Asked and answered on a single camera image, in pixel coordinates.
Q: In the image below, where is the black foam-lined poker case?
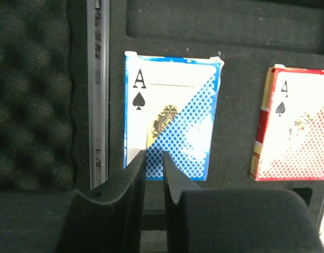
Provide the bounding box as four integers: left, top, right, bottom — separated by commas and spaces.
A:
0, 0, 324, 253

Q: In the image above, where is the blue playing card deck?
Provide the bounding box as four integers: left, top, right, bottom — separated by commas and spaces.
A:
123, 51, 224, 181

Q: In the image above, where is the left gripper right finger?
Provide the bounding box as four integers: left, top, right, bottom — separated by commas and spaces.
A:
163, 152, 324, 252

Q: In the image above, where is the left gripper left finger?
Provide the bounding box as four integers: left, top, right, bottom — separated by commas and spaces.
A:
0, 151, 146, 252

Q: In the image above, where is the red playing card deck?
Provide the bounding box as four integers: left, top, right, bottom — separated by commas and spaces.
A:
250, 64, 324, 181

